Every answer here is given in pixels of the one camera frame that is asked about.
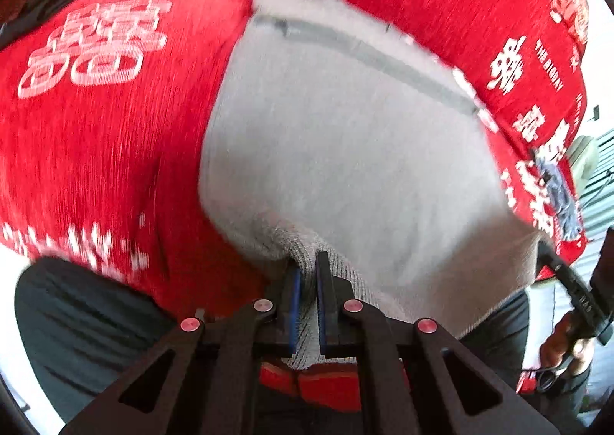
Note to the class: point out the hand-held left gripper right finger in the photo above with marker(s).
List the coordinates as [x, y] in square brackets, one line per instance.
[322, 305]

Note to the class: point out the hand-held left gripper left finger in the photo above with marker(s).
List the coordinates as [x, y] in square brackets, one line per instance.
[295, 310]

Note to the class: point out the grey knit sweater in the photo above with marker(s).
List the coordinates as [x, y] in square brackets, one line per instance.
[359, 152]

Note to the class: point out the person's right hand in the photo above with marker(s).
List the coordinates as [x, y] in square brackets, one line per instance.
[551, 344]

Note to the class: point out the blue-grey crumpled cloth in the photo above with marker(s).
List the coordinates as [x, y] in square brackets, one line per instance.
[559, 195]

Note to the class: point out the red printed sofa cover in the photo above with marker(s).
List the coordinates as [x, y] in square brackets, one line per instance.
[120, 152]

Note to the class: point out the black cloth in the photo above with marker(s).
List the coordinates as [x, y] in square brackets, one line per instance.
[29, 17]

